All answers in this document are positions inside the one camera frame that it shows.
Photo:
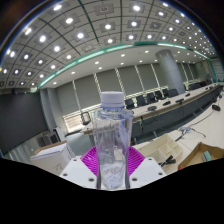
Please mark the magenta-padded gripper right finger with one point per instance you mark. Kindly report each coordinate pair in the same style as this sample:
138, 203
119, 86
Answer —
146, 170

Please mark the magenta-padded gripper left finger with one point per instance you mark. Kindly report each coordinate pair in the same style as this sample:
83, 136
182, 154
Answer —
78, 170

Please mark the clear plastic water bottle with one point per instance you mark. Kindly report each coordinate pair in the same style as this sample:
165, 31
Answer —
111, 133

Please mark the black marker pen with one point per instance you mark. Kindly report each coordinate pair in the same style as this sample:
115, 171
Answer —
167, 160

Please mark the white divided organizer box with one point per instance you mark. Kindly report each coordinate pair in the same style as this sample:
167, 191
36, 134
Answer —
156, 148

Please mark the large white cardboard box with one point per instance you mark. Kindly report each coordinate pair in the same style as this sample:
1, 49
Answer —
50, 160

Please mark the grey box monitor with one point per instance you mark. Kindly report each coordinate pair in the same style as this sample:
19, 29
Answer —
50, 138

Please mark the long curved conference desk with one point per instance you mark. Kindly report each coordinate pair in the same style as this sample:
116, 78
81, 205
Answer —
166, 113

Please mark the grey-green whiteboard eraser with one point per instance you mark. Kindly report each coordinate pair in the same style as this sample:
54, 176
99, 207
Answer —
207, 155

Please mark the row of black office chairs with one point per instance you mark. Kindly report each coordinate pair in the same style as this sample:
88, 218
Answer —
150, 97

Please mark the black desk microphone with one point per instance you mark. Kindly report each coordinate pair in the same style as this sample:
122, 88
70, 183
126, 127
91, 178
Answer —
216, 107

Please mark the group of ceiling lights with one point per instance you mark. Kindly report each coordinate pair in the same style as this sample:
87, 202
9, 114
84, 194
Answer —
80, 35

